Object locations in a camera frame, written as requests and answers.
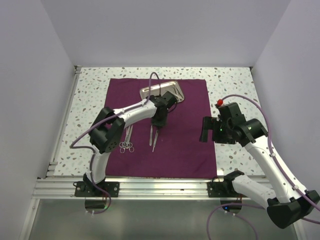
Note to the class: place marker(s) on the aluminium mounting rail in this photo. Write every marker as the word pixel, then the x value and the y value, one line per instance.
pixel 63 188

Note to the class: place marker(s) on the steel scalpel handle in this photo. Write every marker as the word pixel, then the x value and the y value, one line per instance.
pixel 151 136
pixel 155 140

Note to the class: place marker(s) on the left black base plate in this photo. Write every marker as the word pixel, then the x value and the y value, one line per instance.
pixel 82 190

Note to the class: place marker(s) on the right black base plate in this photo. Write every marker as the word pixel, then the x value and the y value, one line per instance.
pixel 221 190

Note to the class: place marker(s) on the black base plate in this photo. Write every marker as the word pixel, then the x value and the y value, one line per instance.
pixel 82 190
pixel 221 190

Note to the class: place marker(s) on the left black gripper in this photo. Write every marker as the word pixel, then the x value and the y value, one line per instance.
pixel 160 123

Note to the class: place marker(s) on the steel tweezers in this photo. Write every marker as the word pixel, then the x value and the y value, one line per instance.
pixel 179 96

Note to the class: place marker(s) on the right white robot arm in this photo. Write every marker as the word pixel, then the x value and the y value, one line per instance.
pixel 287 200

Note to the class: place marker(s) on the steel hemostat forceps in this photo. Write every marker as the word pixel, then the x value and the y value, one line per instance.
pixel 130 151

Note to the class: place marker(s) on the stainless steel instrument tray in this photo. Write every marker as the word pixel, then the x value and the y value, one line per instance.
pixel 168 86

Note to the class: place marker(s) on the purple surgical cloth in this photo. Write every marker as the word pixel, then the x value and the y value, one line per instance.
pixel 178 153

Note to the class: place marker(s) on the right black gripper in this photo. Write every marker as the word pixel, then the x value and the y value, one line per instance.
pixel 208 123

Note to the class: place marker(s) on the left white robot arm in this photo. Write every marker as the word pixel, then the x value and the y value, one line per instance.
pixel 108 128

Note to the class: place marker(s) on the steel surgical scissors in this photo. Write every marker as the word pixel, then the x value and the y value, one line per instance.
pixel 126 144

